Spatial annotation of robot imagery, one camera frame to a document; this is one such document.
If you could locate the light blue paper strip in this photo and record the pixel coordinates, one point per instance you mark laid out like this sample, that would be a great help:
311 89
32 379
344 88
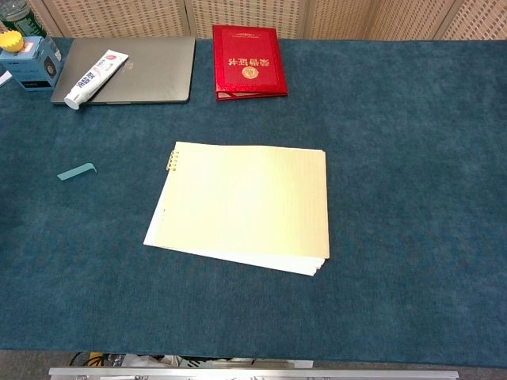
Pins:
77 170

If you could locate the tan spiral notebook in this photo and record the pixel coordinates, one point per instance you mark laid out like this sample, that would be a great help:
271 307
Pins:
245 206

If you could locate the red certificate folder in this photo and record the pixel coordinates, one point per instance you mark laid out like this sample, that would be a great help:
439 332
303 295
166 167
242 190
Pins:
249 59

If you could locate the white toothpaste tube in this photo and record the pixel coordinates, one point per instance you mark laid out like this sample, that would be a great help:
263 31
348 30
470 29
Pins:
95 77

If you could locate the dark teal table mat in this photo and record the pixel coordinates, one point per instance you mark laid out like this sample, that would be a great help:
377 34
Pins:
253 221

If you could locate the grey closed laptop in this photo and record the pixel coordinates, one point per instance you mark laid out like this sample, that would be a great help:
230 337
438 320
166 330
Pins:
134 71

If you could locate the woven folding screen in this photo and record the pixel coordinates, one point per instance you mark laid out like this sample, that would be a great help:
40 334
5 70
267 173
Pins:
277 17

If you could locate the blue cardboard box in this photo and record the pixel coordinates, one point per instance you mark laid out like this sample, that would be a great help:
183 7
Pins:
27 67

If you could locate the white paper slip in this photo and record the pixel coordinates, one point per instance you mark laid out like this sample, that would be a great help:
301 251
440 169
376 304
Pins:
3 78

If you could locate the yellow ribbed cap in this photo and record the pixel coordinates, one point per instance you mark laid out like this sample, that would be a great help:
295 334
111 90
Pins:
10 40

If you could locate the green plastic bottle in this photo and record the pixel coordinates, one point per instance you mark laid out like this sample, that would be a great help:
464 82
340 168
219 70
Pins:
21 20

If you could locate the aluminium profile rail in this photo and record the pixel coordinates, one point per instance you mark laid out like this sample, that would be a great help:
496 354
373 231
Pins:
253 373

